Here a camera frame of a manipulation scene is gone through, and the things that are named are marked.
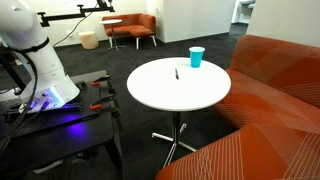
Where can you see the black pen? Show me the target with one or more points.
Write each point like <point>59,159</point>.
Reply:
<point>176,74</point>

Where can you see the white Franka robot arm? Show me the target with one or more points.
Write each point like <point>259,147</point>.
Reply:
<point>43,66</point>

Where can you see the light blue plastic cup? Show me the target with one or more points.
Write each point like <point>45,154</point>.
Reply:
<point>196,58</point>

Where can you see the black orange bar clamp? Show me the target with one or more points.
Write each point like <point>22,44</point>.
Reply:
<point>95,107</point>
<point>96,83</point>

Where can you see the small orange lounge sofa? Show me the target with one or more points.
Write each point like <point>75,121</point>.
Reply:
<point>133,26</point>

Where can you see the small round white side table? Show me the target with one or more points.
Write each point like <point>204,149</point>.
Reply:
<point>110,22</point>

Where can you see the beige round stool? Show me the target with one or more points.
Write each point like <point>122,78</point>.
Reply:
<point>88,40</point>

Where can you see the orange patterned corner sofa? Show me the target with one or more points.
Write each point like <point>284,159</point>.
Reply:
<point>266,100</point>

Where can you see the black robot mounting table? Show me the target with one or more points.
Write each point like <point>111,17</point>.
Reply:
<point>50,140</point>

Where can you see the black stand pole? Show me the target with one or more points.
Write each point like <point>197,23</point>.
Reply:
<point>10,71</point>

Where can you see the chrome table pedestal base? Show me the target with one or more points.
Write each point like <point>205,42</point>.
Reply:
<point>176,126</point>

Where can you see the white wall outlet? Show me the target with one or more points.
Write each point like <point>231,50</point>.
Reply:
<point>73,33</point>

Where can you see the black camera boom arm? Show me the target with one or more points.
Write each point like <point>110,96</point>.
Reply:
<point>66,16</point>

